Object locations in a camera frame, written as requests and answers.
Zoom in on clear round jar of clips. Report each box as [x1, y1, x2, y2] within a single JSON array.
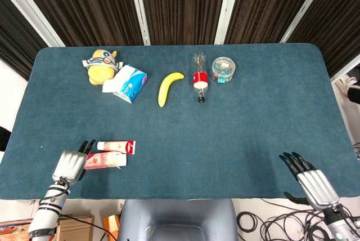
[[211, 56, 237, 83]]

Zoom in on white sneaker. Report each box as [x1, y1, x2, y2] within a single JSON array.
[[336, 72, 358, 98]]

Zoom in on clear bottle red label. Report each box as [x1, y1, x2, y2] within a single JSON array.
[[192, 51, 209, 104]]

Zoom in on blue white tissue pack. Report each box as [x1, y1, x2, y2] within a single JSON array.
[[102, 64, 149, 105]]

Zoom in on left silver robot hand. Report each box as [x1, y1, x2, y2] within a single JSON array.
[[51, 139, 97, 186]]

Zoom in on blue table cloth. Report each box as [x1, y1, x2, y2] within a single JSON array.
[[0, 42, 360, 201]]

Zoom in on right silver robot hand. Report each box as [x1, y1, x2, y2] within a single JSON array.
[[278, 151, 340, 211]]

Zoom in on black cable tangle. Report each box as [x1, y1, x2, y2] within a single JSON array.
[[236, 197, 360, 241]]

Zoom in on yellow plush toy striped shirt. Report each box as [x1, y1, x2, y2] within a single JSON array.
[[82, 49, 124, 86]]

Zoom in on red white toothpaste box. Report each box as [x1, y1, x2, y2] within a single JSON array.
[[83, 152, 128, 171]]

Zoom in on red white toothpaste tube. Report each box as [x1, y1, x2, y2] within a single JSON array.
[[97, 140, 137, 154]]

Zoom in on yellow banana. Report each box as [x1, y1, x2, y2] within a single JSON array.
[[157, 72, 186, 108]]

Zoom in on orange package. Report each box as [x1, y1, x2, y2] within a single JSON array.
[[101, 214, 121, 241]]

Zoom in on grey blue chair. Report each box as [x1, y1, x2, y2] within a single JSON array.
[[117, 198, 240, 241]]

